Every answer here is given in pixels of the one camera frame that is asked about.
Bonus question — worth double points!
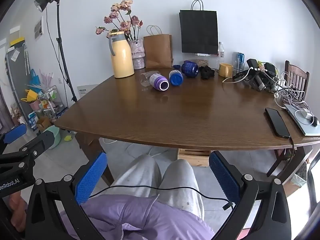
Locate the person's left leg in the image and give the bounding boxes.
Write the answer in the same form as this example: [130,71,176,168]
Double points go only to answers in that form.
[107,154,163,200]

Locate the grey refrigerator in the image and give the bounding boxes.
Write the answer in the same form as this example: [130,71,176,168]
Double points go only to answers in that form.
[5,46,33,130]

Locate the black phone cable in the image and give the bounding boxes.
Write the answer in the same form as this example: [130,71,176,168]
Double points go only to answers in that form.
[286,135,297,182]

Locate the thin black cable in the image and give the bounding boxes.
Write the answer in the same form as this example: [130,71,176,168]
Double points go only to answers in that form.
[89,185,234,210]

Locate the black smartphone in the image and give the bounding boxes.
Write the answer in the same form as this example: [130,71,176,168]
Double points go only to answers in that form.
[265,107,291,138]

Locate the black paper bag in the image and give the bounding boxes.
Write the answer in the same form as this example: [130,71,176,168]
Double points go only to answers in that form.
[179,0,219,55]

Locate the purple jacket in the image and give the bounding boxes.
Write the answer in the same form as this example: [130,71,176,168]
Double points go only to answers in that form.
[59,195,215,240]

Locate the wooden crate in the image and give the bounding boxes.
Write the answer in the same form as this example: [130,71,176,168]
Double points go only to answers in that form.
[177,148,210,167]

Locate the dark blue bottle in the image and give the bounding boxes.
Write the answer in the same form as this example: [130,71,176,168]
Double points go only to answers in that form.
[181,60,199,77]

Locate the black charger box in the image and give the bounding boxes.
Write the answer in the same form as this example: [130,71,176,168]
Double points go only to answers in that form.
[247,59,259,72]
[264,62,277,76]

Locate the grey laptop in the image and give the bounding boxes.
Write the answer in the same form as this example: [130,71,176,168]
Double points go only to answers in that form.
[284,104,320,137]

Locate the green bin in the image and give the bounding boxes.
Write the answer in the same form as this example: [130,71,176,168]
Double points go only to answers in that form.
[46,126,62,149]

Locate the storage cart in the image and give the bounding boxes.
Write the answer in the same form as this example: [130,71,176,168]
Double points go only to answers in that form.
[37,85,68,120]

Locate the pink marbled vase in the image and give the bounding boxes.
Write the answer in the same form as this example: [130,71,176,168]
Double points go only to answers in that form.
[128,39,146,70]

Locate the white wall panel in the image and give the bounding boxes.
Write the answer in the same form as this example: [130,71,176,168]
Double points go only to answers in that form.
[34,16,43,40]

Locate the pink artificial flowers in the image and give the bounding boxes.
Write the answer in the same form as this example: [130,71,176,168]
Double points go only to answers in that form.
[95,0,143,42]

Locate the clear water bottle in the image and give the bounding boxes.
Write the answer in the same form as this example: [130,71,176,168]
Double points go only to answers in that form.
[216,42,225,68]

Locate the yellow mug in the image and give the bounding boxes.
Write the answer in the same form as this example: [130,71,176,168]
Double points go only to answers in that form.
[219,63,234,77]

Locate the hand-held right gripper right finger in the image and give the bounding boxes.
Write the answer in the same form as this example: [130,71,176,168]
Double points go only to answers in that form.
[209,151,293,240]

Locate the brown paper bag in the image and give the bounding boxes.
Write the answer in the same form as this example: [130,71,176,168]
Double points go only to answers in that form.
[143,25,174,69]

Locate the grey electronic device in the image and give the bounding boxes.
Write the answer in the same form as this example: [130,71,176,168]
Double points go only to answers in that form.
[247,72,278,93]

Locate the white floor appliance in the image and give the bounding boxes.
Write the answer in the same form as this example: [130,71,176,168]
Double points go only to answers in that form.
[77,84,97,100]

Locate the yellow box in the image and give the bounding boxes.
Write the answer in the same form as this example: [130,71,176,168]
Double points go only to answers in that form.
[9,37,25,48]

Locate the white cable tangle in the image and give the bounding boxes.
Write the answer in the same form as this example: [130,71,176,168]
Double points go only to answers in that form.
[274,71,313,110]

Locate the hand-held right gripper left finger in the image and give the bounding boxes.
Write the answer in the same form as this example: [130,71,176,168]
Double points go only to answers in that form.
[25,151,108,240]

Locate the person's right leg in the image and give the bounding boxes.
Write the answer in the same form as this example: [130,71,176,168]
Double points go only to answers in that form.
[159,159,204,220]

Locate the person's leg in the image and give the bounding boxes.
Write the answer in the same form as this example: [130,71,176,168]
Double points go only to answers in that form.
[159,159,204,220]
[107,154,163,200]

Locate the black stick device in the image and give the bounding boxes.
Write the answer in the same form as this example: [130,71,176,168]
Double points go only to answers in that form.
[232,71,250,82]

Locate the person's left hand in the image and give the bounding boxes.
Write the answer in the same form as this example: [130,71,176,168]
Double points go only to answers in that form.
[6,191,28,232]

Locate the cardboard box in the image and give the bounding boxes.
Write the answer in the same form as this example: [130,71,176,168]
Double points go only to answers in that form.
[36,116,53,132]

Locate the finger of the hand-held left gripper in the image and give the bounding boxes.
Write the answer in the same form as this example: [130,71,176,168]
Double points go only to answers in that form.
[0,131,55,174]
[0,124,27,155]

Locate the black cloth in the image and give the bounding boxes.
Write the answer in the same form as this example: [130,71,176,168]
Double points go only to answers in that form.
[199,65,215,80]

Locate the yellow thermos jug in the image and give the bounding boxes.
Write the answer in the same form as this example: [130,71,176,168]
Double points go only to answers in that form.
[108,31,135,78]

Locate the clear drinking glass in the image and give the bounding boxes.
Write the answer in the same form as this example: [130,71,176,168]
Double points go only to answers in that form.
[234,52,245,72]

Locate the wooden chair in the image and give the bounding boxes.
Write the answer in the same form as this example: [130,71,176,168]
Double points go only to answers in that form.
[284,60,310,102]

